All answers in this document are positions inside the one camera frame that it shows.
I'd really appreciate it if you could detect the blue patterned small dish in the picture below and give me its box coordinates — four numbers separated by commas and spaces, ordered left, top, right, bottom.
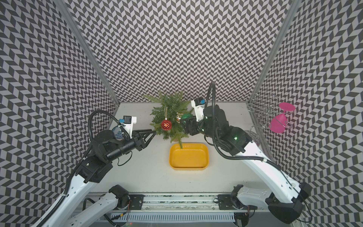
112, 126, 124, 140

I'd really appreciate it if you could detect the gold shiny ball ornament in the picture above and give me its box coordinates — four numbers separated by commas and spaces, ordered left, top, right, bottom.
176, 113, 183, 123

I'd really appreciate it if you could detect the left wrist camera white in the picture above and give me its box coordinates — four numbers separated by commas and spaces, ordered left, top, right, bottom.
119, 115, 137, 139

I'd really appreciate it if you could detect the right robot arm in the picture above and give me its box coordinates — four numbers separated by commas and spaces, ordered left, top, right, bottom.
180, 82, 312, 224

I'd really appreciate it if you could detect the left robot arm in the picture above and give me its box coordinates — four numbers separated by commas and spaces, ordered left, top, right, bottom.
34, 110, 157, 227

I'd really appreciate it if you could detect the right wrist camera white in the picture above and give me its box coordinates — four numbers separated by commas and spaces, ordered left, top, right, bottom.
191, 97, 206, 122

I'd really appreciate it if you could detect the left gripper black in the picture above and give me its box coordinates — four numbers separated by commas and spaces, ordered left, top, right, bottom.
106, 129, 157, 162

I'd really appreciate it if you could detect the wire glass holder stand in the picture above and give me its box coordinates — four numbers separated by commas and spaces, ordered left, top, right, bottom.
247, 93, 293, 146

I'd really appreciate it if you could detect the green glitter ball ornament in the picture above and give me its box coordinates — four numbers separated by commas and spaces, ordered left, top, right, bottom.
181, 113, 193, 119

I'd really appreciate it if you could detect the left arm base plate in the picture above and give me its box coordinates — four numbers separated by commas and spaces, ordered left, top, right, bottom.
129, 194, 145, 211

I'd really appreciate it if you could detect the small green christmas tree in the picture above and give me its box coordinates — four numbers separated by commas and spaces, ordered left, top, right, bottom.
143, 91, 192, 148

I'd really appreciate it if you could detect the pink plastic wine glass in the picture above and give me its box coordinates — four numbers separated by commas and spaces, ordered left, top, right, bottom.
268, 102, 296, 133

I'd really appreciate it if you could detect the red glitter ball ornament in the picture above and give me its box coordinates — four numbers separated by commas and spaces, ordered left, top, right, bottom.
161, 107, 172, 131

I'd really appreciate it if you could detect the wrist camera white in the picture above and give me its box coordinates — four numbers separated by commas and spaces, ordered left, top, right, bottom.
119, 115, 137, 139
191, 97, 206, 122

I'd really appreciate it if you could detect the white slotted cable duct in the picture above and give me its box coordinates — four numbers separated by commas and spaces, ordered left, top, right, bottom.
111, 212, 235, 223

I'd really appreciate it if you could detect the yellow plastic tray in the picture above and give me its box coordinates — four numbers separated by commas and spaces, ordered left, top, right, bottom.
169, 143, 209, 170

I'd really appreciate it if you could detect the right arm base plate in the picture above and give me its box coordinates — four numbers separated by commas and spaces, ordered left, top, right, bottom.
216, 194, 258, 211

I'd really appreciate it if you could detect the aluminium front rail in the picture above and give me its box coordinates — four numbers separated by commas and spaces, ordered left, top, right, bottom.
85, 192, 298, 213

